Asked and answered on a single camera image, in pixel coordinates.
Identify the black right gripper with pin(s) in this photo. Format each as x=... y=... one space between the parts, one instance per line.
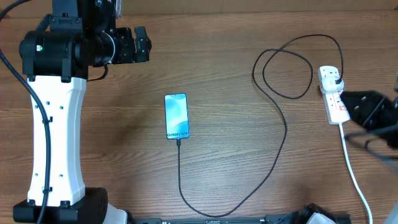
x=372 y=103

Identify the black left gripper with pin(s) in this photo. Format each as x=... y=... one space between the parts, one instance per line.
x=142 y=42

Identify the blue Samsung Galaxy smartphone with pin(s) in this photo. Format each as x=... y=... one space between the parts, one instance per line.
x=176 y=116

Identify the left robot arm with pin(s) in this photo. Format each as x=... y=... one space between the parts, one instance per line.
x=56 y=58

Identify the white charger plug adapter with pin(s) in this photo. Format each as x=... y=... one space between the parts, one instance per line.
x=330 y=85

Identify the white power strip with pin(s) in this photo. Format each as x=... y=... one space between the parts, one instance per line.
x=335 y=109

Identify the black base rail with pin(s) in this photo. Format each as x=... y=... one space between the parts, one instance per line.
x=268 y=219

